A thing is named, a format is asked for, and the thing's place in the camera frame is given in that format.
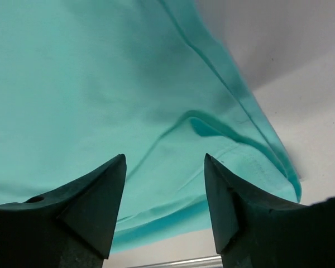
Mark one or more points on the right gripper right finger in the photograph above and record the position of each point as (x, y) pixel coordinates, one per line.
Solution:
(253, 228)

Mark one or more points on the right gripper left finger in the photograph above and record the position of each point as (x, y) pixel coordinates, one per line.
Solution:
(70, 226)

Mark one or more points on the teal t-shirt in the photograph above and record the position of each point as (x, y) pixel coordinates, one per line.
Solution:
(84, 81)

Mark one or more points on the aluminium front rail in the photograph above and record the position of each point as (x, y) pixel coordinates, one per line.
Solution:
(210, 261)

